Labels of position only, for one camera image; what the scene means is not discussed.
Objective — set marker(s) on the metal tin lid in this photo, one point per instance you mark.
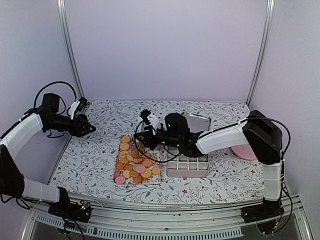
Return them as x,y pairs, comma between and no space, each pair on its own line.
196,122

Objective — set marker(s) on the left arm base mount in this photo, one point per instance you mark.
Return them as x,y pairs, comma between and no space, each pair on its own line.
69,210

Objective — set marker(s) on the aluminium frame post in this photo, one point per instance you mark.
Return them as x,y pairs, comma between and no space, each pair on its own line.
270,4
69,48

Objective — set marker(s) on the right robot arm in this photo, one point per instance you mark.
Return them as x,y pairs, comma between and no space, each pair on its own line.
256,131

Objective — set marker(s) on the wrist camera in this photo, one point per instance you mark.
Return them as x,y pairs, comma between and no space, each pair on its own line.
148,120
77,106

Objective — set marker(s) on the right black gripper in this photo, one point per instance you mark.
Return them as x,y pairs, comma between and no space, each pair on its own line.
147,138

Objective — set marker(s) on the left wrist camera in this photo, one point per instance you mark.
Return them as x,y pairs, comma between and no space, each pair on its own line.
77,106

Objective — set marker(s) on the metal divided cookie tin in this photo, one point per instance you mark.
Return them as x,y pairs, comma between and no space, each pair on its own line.
186,167

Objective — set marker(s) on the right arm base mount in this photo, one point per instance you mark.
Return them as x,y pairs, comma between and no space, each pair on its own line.
269,213

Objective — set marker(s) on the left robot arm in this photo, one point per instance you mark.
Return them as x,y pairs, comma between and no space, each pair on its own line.
44,118

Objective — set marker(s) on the floral cookie tray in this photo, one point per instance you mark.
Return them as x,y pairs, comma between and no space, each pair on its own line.
151,160

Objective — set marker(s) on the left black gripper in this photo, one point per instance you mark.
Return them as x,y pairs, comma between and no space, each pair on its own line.
77,130

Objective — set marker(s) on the pink plate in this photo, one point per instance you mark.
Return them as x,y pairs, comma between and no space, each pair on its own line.
244,152

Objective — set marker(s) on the floral tablecloth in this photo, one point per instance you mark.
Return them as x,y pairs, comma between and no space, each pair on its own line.
87,165

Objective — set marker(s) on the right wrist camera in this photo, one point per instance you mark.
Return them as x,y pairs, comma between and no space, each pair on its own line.
148,120

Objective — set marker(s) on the right aluminium frame post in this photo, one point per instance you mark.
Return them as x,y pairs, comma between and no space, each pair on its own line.
270,4

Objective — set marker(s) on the swirl orange cookie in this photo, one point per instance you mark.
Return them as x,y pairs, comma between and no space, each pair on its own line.
119,166

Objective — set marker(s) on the left aluminium frame post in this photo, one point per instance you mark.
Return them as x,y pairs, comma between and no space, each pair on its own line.
69,48

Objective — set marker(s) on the metal serving tongs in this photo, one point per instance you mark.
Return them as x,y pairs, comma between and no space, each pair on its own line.
138,150

